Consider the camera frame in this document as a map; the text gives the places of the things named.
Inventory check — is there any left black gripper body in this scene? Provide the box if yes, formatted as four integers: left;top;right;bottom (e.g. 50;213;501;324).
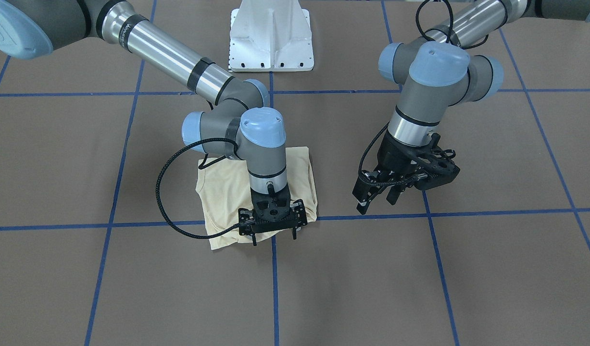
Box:
352;130;416;215

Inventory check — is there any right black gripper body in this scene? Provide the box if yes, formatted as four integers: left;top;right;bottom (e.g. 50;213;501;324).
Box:
238;222;308;246

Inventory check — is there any yellow long-sleeve printed shirt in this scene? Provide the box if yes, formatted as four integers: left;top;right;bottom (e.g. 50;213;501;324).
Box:
196;147;318;235

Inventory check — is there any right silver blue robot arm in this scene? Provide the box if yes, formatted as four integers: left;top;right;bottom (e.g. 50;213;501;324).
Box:
0;0;308;244

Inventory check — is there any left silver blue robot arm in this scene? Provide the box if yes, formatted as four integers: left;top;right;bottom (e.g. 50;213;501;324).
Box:
352;0;590;215

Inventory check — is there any brown paper table cover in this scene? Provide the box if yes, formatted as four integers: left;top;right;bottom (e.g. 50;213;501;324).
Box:
0;0;590;346

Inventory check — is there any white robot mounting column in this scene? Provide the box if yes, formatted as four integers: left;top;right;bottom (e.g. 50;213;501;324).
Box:
228;0;315;73

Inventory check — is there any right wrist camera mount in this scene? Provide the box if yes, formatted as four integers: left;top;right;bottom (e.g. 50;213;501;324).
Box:
238;186;308;228

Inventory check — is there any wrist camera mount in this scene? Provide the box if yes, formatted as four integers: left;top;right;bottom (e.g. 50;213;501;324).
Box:
401;133;461;191
238;186;308;228

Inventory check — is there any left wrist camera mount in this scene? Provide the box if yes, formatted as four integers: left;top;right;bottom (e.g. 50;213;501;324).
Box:
401;133;461;191

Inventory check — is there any black camera cable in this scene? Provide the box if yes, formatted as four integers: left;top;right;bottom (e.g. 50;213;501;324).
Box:
415;0;490;49
155;138;242;240

